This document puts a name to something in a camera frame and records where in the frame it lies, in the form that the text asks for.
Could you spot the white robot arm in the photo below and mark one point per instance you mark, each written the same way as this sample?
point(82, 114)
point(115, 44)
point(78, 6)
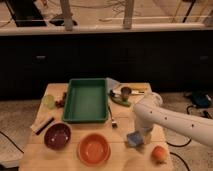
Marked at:
point(149, 111)

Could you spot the green plastic tray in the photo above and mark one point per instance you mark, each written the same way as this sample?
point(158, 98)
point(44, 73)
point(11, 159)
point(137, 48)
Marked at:
point(86, 101)

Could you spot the blue sponge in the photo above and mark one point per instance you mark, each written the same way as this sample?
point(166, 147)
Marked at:
point(134, 139)

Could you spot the purple bowl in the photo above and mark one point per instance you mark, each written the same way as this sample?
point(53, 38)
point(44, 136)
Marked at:
point(57, 136)

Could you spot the green plate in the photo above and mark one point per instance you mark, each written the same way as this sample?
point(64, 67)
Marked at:
point(117, 99)

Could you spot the dark red small objects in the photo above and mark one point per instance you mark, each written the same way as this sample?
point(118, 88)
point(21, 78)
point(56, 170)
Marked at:
point(61, 102)

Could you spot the white cloth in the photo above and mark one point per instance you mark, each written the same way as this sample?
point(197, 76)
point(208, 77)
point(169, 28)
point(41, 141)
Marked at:
point(112, 84)

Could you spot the white post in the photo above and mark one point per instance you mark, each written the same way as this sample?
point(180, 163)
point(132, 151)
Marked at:
point(128, 14)
point(67, 15)

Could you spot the white post left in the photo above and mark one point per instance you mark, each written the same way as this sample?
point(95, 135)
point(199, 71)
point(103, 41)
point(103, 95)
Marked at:
point(67, 15)

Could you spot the orange bowl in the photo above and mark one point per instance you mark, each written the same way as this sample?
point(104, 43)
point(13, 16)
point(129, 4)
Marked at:
point(93, 150)

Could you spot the wooden table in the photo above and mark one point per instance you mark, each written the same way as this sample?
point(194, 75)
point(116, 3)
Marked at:
point(38, 157)

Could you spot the yellow handled tool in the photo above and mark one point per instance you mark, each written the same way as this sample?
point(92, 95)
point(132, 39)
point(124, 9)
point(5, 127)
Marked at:
point(134, 91)

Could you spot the small green cup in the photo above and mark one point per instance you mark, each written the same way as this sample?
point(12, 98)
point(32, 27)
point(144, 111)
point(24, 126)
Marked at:
point(48, 101)

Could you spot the orange fruit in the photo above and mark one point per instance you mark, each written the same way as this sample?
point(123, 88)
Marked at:
point(159, 154)

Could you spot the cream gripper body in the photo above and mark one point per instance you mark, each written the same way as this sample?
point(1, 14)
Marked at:
point(146, 137)

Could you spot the brown metal cup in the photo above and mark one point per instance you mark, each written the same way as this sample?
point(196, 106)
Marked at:
point(125, 93)

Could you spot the white post right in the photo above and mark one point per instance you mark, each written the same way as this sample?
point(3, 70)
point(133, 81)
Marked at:
point(128, 14)

